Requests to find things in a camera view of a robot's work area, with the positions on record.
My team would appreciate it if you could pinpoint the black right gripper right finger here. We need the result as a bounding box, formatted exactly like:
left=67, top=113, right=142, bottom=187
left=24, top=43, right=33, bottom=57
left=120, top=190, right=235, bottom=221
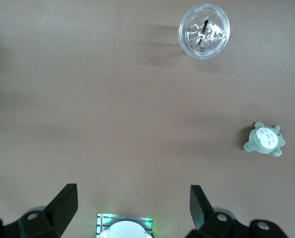
left=185, top=184, right=289, bottom=238

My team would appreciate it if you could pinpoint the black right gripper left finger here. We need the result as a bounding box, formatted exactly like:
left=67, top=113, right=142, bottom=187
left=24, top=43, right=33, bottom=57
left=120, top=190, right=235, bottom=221
left=0, top=183, right=79, bottom=238

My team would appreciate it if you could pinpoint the grey-green Totoro plush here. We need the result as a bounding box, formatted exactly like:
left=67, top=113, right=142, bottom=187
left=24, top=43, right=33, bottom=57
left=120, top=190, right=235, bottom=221
left=243, top=121, right=286, bottom=158

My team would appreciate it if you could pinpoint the brown table cover sheet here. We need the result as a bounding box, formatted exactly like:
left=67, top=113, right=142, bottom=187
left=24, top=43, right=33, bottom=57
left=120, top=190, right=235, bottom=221
left=0, top=0, right=295, bottom=238

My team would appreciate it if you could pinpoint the clear plastic lidded cup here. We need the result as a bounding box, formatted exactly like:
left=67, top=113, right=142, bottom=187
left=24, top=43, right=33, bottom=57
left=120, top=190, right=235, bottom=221
left=177, top=2, right=231, bottom=60

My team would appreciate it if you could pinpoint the black drinking straw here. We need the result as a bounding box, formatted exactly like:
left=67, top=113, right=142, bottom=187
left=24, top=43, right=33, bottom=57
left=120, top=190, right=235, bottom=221
left=197, top=20, right=210, bottom=47

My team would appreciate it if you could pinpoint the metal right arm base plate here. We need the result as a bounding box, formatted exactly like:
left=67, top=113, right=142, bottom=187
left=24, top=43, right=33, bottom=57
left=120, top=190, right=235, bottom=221
left=96, top=213, right=154, bottom=238

